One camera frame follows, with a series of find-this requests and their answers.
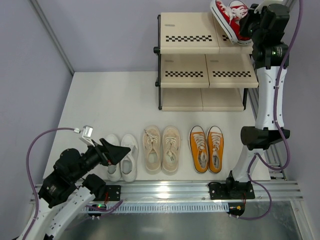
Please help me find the red canvas sneaker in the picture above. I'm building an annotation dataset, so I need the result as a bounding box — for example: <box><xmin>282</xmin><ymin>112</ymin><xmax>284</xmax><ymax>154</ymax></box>
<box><xmin>210</xmin><ymin>0</ymin><xmax>239</xmax><ymax>44</ymax></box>
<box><xmin>228</xmin><ymin>0</ymin><xmax>252</xmax><ymax>46</ymax></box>

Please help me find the beige lace sneaker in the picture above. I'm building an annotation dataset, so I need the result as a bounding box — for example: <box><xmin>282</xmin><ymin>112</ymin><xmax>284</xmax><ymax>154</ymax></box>
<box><xmin>142</xmin><ymin>125</ymin><xmax>161</xmax><ymax>175</ymax></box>
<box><xmin>162</xmin><ymin>126</ymin><xmax>181</xmax><ymax>175</ymax></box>

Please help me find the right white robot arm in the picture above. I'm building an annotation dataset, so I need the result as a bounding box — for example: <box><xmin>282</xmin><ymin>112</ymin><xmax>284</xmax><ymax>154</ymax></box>
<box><xmin>217</xmin><ymin>0</ymin><xmax>290</xmax><ymax>200</ymax></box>

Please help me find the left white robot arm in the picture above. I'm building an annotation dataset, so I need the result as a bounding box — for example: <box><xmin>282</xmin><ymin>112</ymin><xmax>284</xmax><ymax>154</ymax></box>
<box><xmin>18</xmin><ymin>138</ymin><xmax>131</xmax><ymax>240</ymax></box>

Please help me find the beige three-tier shoe shelf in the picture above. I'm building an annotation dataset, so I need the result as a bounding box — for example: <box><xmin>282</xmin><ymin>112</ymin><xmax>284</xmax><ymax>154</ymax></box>
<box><xmin>153</xmin><ymin>12</ymin><xmax>258</xmax><ymax>112</ymax></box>

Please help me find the white sneaker right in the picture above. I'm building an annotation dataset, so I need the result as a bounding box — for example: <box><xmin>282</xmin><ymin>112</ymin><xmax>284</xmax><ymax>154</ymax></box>
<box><xmin>120</xmin><ymin>134</ymin><xmax>139</xmax><ymax>183</ymax></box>

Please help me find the orange canvas sneaker left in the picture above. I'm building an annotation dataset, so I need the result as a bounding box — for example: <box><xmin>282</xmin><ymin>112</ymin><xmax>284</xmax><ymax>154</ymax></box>
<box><xmin>188</xmin><ymin>125</ymin><xmax>209</xmax><ymax>174</ymax></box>

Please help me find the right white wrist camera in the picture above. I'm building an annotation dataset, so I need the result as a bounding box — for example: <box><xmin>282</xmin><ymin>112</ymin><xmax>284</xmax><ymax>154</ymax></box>
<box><xmin>254</xmin><ymin>0</ymin><xmax>283</xmax><ymax>14</ymax></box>

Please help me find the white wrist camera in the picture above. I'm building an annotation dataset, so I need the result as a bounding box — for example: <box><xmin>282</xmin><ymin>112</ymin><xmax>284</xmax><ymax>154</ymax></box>
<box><xmin>73</xmin><ymin>125</ymin><xmax>95</xmax><ymax>146</ymax></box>
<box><xmin>254</xmin><ymin>0</ymin><xmax>283</xmax><ymax>14</ymax></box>

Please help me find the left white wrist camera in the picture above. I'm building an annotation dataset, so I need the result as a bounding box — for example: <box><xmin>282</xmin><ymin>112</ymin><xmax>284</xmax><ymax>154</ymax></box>
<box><xmin>73</xmin><ymin>125</ymin><xmax>95</xmax><ymax>146</ymax></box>

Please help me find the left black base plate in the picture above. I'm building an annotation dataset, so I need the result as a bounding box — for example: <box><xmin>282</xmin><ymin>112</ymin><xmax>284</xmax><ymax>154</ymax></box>
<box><xmin>99</xmin><ymin>185</ymin><xmax>122</xmax><ymax>202</ymax></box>

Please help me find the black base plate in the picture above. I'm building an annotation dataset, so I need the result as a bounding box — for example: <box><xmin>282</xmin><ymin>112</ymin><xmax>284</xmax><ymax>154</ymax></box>
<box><xmin>99</xmin><ymin>185</ymin><xmax>122</xmax><ymax>202</ymax></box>
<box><xmin>208</xmin><ymin>181</ymin><xmax>255</xmax><ymax>200</ymax></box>

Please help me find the slotted cable duct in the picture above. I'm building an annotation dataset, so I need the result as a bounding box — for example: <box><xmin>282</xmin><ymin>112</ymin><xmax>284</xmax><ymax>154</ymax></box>
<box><xmin>79</xmin><ymin>201</ymin><xmax>230</xmax><ymax>214</ymax></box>

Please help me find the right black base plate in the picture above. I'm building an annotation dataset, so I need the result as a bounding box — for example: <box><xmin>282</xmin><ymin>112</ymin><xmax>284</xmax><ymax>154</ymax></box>
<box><xmin>208</xmin><ymin>181</ymin><xmax>255</xmax><ymax>200</ymax></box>

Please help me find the aluminium mounting rail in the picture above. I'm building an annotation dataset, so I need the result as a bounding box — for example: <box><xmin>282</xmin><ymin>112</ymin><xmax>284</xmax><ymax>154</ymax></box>
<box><xmin>105</xmin><ymin>180</ymin><xmax>304</xmax><ymax>203</ymax></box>

